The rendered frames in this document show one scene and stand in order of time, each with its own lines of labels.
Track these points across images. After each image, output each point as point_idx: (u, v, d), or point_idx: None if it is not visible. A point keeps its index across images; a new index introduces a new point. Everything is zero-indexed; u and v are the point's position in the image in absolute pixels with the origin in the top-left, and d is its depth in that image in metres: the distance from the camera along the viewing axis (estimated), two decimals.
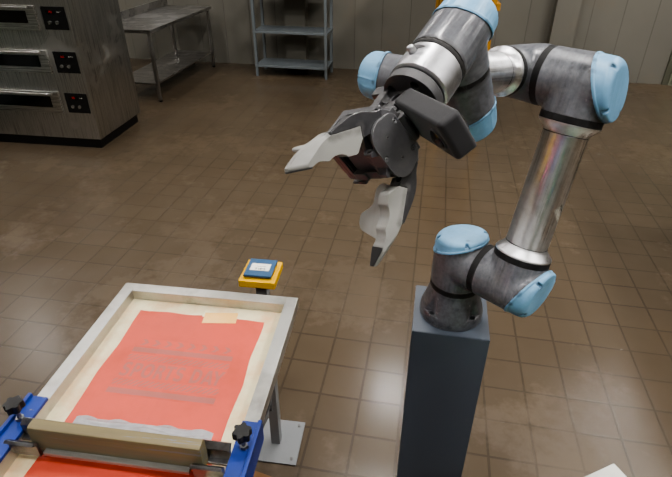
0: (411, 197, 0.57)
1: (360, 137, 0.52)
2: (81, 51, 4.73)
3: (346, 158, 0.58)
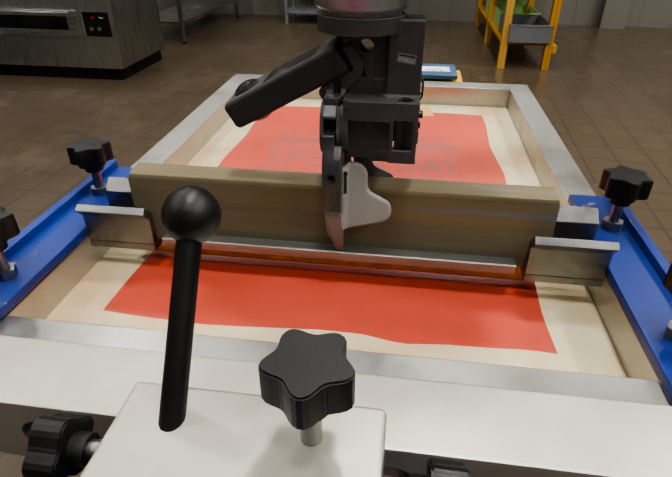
0: (322, 181, 0.44)
1: None
2: None
3: None
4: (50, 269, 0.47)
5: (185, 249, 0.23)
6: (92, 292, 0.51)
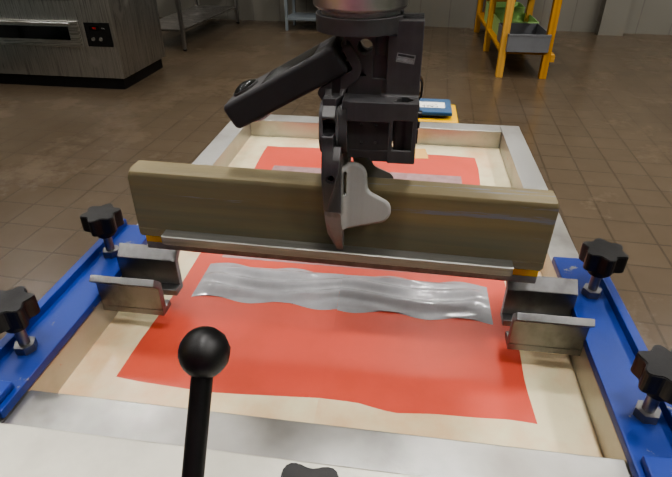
0: (322, 181, 0.44)
1: None
2: None
3: (393, 141, 0.47)
4: (67, 340, 0.51)
5: (199, 385, 0.27)
6: (105, 357, 0.54)
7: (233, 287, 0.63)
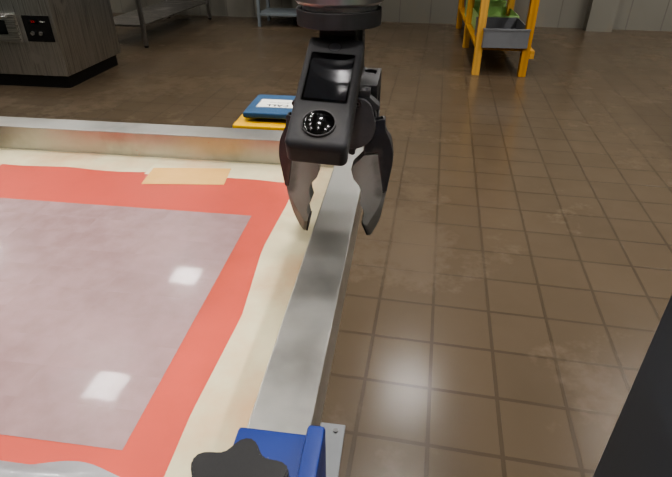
0: (388, 162, 0.47)
1: None
2: None
3: None
4: None
5: None
6: None
7: None
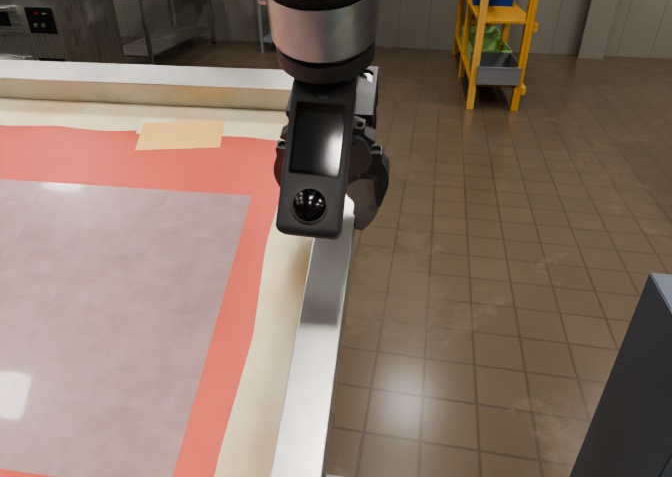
0: (383, 186, 0.45)
1: None
2: (58, 7, 4.00)
3: None
4: None
5: None
6: None
7: None
